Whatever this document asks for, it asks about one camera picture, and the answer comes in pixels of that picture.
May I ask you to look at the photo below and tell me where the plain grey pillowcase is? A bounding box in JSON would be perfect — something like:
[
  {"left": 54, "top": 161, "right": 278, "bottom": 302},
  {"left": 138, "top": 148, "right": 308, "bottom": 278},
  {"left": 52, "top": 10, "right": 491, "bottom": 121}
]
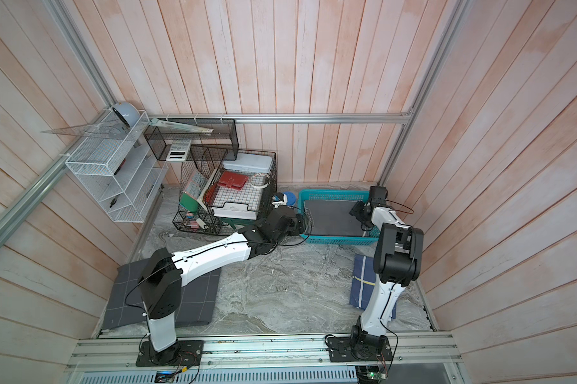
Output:
[{"left": 304, "top": 200, "right": 364, "bottom": 237}]

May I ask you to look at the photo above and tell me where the dark grey checked pillowcase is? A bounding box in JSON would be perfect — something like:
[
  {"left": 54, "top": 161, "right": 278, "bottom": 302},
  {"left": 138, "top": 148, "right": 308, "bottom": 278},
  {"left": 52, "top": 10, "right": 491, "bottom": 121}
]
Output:
[{"left": 176, "top": 269, "right": 222, "bottom": 327}]

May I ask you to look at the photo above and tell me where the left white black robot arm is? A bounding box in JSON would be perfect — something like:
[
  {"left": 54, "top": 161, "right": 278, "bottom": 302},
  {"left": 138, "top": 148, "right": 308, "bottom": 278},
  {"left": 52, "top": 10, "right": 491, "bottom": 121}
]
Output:
[{"left": 136, "top": 206, "right": 309, "bottom": 363}]

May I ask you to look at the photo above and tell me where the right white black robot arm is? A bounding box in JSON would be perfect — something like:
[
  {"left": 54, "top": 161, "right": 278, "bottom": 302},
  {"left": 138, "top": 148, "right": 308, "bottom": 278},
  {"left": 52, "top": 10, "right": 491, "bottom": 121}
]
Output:
[{"left": 349, "top": 186, "right": 424, "bottom": 356}]

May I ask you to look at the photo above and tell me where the teal plastic basket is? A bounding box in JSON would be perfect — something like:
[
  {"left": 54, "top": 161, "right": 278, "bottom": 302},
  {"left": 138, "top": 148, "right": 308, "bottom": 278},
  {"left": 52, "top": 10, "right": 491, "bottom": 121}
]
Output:
[{"left": 298, "top": 189, "right": 380, "bottom": 246}]

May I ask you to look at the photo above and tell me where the navy blue folded pillowcase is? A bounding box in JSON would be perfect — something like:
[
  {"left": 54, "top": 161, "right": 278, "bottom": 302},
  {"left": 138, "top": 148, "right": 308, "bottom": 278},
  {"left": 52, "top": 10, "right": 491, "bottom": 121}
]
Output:
[{"left": 349, "top": 254, "right": 402, "bottom": 321}]

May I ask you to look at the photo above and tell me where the blue lidded pen jar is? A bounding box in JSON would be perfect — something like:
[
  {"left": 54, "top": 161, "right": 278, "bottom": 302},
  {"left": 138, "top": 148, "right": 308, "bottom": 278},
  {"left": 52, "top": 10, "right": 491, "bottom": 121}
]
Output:
[{"left": 280, "top": 191, "right": 296, "bottom": 206}]

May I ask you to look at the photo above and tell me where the red wallet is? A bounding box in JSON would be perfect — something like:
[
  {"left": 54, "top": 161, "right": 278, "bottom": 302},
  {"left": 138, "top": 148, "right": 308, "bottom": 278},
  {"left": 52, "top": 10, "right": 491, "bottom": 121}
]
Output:
[{"left": 218, "top": 171, "right": 249, "bottom": 190}]

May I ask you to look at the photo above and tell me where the white plastic box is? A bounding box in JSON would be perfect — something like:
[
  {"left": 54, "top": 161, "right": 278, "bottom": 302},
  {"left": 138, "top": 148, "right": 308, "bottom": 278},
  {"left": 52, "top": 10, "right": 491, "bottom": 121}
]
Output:
[{"left": 222, "top": 153, "right": 273, "bottom": 174}]

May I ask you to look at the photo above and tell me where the green book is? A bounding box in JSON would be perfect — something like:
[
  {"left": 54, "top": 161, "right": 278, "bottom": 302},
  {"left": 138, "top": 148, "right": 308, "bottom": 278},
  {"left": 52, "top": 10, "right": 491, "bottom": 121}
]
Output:
[{"left": 179, "top": 193, "right": 200, "bottom": 214}]

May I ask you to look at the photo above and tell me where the white calculator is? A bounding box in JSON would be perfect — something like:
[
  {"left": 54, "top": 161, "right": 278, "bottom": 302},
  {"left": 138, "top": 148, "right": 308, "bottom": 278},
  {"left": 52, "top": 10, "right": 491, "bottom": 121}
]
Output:
[{"left": 166, "top": 139, "right": 192, "bottom": 163}]

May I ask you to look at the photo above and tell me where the clear set square ruler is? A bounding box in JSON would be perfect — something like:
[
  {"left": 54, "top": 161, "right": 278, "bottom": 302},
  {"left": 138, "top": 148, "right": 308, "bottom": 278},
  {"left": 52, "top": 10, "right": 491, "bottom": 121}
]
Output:
[{"left": 149, "top": 118, "right": 214, "bottom": 134}]

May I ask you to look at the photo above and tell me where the small round grey clock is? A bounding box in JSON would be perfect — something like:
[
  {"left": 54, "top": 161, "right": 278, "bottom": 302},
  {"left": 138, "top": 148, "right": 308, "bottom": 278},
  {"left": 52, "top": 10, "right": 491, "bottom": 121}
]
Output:
[{"left": 112, "top": 102, "right": 140, "bottom": 128}]

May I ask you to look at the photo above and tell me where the clear triangle ruler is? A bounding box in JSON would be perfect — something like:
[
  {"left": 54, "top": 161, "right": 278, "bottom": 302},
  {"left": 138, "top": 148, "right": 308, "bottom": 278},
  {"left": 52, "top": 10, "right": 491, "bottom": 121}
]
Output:
[{"left": 43, "top": 121, "right": 126, "bottom": 139}]

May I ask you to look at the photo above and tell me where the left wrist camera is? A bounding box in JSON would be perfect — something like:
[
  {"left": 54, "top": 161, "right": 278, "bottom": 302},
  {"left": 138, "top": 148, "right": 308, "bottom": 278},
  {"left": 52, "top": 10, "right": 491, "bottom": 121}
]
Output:
[{"left": 272, "top": 192, "right": 288, "bottom": 207}]

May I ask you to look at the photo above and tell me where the black wire desk organizer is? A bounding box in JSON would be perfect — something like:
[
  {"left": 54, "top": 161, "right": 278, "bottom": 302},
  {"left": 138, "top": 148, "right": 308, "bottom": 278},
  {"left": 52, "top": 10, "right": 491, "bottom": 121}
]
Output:
[{"left": 172, "top": 145, "right": 277, "bottom": 235}]

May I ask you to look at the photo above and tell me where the black wire hanging basket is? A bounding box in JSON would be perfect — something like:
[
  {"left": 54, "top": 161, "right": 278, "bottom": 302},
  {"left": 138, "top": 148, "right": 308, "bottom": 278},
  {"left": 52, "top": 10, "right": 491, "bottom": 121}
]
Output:
[{"left": 143, "top": 117, "right": 240, "bottom": 162}]

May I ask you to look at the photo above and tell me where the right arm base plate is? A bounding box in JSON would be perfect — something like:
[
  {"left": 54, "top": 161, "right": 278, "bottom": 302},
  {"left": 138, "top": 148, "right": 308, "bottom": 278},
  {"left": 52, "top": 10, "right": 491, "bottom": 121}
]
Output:
[{"left": 325, "top": 334, "right": 394, "bottom": 363}]

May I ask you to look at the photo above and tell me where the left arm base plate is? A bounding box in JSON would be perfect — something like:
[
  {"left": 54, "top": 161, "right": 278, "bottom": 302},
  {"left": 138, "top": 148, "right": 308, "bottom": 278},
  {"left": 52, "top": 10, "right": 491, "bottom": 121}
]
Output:
[{"left": 136, "top": 340, "right": 204, "bottom": 367}]

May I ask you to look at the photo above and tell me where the aluminium front rail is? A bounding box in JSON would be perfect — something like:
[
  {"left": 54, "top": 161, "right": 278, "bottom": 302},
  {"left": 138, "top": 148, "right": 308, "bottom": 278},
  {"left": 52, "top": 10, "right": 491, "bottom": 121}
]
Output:
[{"left": 65, "top": 332, "right": 463, "bottom": 373}]

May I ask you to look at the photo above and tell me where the white wire wall shelf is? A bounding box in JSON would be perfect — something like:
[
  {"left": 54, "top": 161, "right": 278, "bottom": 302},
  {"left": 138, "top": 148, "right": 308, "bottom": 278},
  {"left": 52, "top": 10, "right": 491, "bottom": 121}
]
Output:
[{"left": 66, "top": 110, "right": 168, "bottom": 223}]

